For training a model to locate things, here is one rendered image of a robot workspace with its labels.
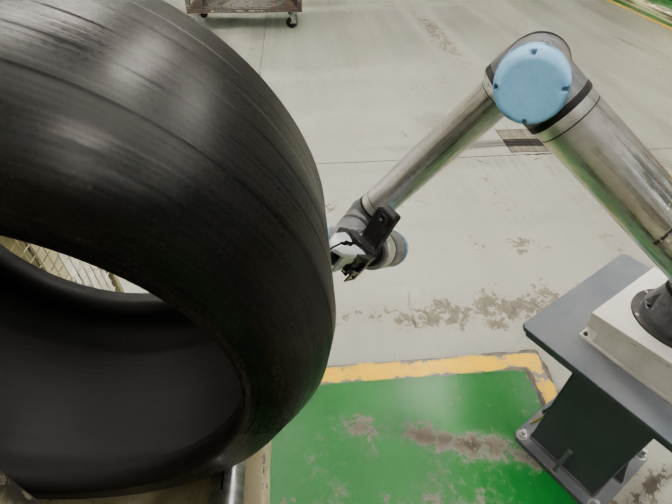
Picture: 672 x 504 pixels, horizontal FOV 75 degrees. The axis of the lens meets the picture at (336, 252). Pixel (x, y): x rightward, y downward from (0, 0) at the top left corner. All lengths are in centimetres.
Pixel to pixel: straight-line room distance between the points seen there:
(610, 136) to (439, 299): 138
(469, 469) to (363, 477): 36
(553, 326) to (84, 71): 119
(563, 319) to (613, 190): 54
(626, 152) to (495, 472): 117
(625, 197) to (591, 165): 8
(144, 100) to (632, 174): 75
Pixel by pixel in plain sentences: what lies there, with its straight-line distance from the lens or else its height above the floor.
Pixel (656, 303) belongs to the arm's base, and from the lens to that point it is 129.
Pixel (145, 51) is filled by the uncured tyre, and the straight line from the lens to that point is 36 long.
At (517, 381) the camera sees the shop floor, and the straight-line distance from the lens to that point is 192.
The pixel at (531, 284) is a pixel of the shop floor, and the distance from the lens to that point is 230.
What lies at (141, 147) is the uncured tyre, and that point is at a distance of 30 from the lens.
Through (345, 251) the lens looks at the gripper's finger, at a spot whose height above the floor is 99.
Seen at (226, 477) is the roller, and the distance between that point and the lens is 66.
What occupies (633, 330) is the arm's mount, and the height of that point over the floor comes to 70.
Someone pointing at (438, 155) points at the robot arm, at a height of 102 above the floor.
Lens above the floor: 152
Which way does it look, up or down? 42 degrees down
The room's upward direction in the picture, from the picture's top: straight up
